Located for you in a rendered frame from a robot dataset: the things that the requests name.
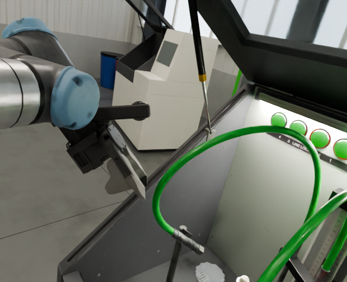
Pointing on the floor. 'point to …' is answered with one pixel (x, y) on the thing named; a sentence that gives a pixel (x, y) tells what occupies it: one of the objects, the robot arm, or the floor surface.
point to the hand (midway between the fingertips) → (145, 185)
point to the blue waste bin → (108, 69)
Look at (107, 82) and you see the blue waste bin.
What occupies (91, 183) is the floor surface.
